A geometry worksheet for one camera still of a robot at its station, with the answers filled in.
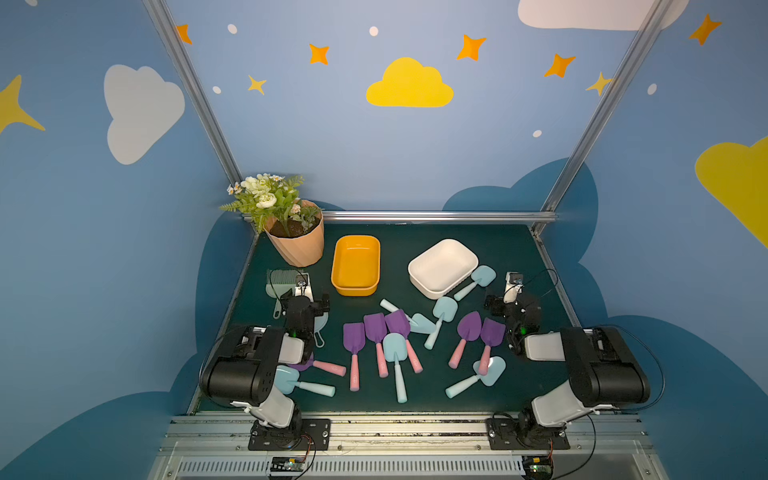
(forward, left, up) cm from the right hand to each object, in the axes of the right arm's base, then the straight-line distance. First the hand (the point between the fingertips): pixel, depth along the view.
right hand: (507, 286), depth 95 cm
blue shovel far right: (+10, +4, -8) cm, 13 cm away
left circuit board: (-51, +60, -8) cm, 79 cm away
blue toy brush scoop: (-14, +60, -5) cm, 62 cm away
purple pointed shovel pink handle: (-28, +54, -5) cm, 61 cm away
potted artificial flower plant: (+17, +73, +6) cm, 75 cm away
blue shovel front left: (-31, +66, -7) cm, 73 cm away
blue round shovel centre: (-21, +35, -7) cm, 41 cm away
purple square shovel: (-17, +48, -5) cm, 51 cm away
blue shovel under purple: (-11, +28, -6) cm, 31 cm away
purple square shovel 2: (-14, +42, -7) cm, 45 cm away
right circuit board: (-47, -2, -10) cm, 48 cm away
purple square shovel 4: (-14, +5, -7) cm, 16 cm away
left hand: (-5, +64, +2) cm, 65 cm away
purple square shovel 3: (-12, +35, -6) cm, 38 cm away
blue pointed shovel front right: (-25, +6, -6) cm, 26 cm away
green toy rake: (+1, +78, -7) cm, 78 cm away
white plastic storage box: (+10, +20, -5) cm, 22 cm away
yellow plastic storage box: (+13, +52, -10) cm, 55 cm away
